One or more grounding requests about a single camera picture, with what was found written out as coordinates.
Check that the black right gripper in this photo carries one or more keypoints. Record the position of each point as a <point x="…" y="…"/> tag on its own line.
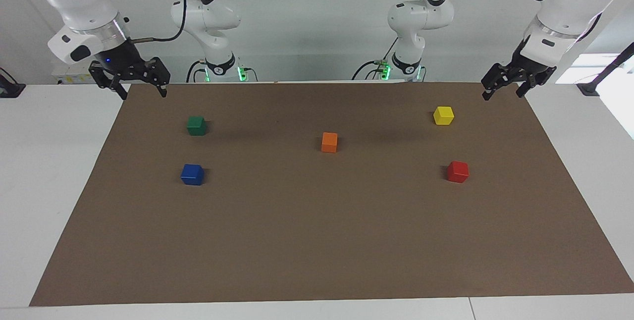
<point x="124" y="60"/>

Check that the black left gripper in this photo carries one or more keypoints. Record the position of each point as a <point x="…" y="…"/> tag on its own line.
<point x="532" y="65"/>

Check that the red cube block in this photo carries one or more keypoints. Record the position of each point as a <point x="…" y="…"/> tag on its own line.
<point x="457" y="172"/>

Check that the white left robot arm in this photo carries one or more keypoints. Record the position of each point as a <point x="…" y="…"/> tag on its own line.
<point x="421" y="13"/>

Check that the yellow cube block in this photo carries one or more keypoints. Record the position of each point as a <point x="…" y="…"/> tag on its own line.
<point x="443" y="116"/>

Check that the green cube block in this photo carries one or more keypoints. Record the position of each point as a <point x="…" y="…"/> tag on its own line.
<point x="196" y="126"/>

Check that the blue cube block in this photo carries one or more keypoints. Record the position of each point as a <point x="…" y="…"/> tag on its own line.
<point x="192" y="175"/>

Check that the orange cube block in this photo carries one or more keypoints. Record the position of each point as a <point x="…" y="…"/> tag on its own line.
<point x="329" y="142"/>

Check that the white box yellow label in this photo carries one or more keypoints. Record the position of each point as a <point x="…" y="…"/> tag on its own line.
<point x="74" y="80"/>

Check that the black clamp with rod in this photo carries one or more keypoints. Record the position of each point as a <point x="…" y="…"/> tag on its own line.
<point x="589" y="87"/>

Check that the brown table mat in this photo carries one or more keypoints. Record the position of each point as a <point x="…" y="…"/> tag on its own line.
<point x="317" y="236"/>

